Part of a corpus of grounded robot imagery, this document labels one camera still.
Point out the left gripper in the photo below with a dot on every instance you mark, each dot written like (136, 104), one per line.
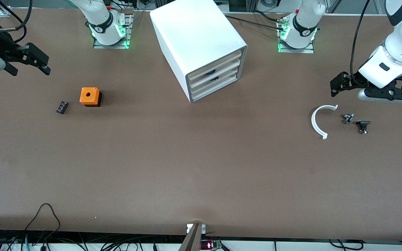
(354, 81)

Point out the white drawer with green button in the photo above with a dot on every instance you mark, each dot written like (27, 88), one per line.
(229, 77)

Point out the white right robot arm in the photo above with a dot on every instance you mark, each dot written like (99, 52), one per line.
(105, 21)

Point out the white drawer with red button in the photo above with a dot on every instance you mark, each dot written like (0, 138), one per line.
(229, 67)

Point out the white drawer with yellow button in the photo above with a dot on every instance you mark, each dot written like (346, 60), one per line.
(229, 58)

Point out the white drawer cabinet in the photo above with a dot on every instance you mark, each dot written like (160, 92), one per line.
(194, 35)

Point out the small metal fitting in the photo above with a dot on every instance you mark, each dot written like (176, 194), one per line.
(348, 118)

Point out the white curved plastic arc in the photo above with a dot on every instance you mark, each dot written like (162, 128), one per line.
(313, 120)

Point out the small black striped component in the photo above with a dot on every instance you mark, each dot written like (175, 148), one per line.
(62, 107)

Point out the orange box with hole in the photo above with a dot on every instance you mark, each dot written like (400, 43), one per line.
(89, 94)

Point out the red LED display device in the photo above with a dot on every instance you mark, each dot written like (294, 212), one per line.
(208, 245)

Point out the small black switch part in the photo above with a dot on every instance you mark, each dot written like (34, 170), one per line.
(363, 125)

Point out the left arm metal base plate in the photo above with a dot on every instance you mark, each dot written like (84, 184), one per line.
(305, 51)

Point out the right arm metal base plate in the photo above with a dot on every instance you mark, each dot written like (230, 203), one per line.
(99, 46)

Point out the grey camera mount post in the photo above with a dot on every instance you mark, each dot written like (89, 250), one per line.
(192, 240)

